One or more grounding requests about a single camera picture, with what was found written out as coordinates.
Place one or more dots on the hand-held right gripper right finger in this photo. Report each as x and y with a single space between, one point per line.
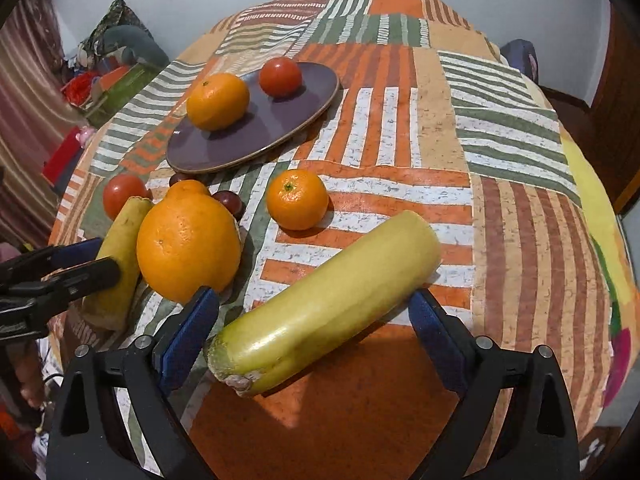
436 342

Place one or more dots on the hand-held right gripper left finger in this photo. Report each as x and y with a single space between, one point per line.
187 340

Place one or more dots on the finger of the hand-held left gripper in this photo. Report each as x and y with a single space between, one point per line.
90 277
75 254

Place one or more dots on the small yellow zucchini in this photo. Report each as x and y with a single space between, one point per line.
122 232

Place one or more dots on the large yellow-green zucchini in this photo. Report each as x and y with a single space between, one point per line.
325 300

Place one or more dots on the person's left forearm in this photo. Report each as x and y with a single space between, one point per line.
27 375

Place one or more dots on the red tomato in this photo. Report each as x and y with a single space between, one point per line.
122 195
281 77

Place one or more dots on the red bag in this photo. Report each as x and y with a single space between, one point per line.
62 160

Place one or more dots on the large orange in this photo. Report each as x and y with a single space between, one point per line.
187 245

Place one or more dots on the dark red plum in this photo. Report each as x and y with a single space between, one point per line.
230 202
177 179

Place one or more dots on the striped brown curtain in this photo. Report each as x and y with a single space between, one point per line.
30 110

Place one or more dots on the green striped box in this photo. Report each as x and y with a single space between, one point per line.
122 85

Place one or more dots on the small orange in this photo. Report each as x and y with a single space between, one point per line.
297 200

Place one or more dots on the patchwork striped tablecloth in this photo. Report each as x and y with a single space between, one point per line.
400 160

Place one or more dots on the medium orange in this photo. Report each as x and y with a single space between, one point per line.
217 102

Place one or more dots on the yellow floral cloth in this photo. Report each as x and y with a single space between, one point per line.
595 200

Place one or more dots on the pile of clothes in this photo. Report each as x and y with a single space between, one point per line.
125 40

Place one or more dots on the purple plate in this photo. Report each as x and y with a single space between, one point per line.
260 130

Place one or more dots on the wooden door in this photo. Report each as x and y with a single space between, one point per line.
617 110

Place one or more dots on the blue chair back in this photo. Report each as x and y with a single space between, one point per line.
520 57

